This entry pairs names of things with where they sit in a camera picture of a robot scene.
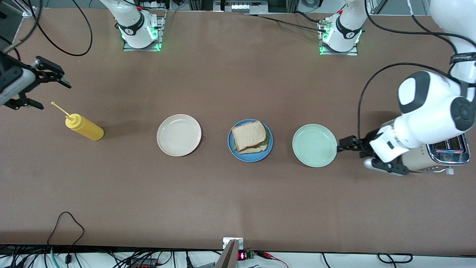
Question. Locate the beige chrome toaster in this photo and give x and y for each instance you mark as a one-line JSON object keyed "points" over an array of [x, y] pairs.
{"points": [[450, 156]]}

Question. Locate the blue plate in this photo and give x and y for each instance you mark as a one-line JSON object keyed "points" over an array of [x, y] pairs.
{"points": [[250, 158]]}

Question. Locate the beige plate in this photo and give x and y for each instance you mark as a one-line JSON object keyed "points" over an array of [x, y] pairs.
{"points": [[179, 135]]}

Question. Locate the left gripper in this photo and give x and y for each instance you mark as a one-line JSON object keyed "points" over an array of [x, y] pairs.
{"points": [[363, 144]]}

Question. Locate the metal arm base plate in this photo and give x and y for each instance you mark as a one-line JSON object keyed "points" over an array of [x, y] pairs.
{"points": [[161, 33], [334, 53]]}

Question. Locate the grey electronics unit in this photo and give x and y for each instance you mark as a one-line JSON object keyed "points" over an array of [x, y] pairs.
{"points": [[241, 6]]}

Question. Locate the yellow mustard squeeze bottle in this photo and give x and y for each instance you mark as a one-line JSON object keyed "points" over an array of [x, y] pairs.
{"points": [[87, 130]]}

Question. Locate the grey metal camera bracket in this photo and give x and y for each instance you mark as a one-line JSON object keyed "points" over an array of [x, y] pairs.
{"points": [[228, 257]]}

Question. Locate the light green plate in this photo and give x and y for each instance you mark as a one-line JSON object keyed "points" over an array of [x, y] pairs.
{"points": [[314, 145]]}

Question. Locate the toast bread slice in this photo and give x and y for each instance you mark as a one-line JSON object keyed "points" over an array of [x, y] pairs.
{"points": [[248, 134], [256, 150]]}

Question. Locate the green lettuce leaf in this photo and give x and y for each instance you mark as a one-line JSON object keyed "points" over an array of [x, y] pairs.
{"points": [[266, 139]]}

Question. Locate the small red display module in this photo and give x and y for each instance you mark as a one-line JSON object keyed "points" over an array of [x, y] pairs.
{"points": [[241, 255]]}

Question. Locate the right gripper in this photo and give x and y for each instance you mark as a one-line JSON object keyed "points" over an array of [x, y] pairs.
{"points": [[37, 77]]}

